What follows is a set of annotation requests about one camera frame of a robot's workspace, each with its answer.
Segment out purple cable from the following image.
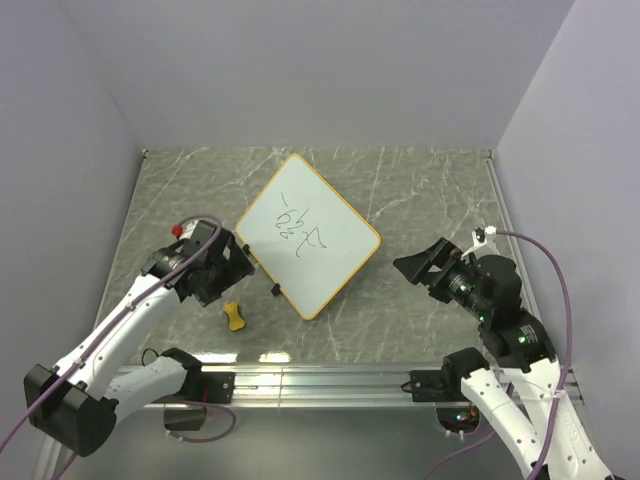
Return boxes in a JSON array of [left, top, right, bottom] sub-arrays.
[[0, 214, 237, 456], [424, 227, 574, 480]]

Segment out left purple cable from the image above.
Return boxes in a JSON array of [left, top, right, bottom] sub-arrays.
[[0, 214, 237, 456]]

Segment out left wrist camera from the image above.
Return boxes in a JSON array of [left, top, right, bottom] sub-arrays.
[[171, 220, 216, 257]]

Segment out yellow-framed whiteboard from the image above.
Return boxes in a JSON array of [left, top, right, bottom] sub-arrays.
[[234, 153, 381, 320]]

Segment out yellow whiteboard eraser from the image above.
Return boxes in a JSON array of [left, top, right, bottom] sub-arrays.
[[223, 302, 246, 332]]

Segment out aluminium side rail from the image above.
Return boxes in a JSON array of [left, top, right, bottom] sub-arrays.
[[484, 149, 539, 311]]

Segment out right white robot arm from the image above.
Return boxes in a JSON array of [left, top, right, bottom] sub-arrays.
[[393, 227, 615, 479]]

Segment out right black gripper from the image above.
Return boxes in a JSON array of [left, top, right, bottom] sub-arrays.
[[392, 235, 490, 318]]

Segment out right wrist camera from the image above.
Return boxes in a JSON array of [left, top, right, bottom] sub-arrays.
[[461, 226, 499, 261]]

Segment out aluminium mounting rail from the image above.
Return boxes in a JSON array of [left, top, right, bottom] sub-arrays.
[[118, 363, 560, 415]]

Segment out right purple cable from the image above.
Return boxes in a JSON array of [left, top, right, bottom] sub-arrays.
[[424, 227, 574, 480]]

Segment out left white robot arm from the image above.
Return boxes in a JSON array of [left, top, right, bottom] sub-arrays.
[[24, 221, 255, 457]]

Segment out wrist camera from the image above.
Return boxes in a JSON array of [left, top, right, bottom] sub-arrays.
[[461, 226, 499, 261], [171, 220, 216, 257]]

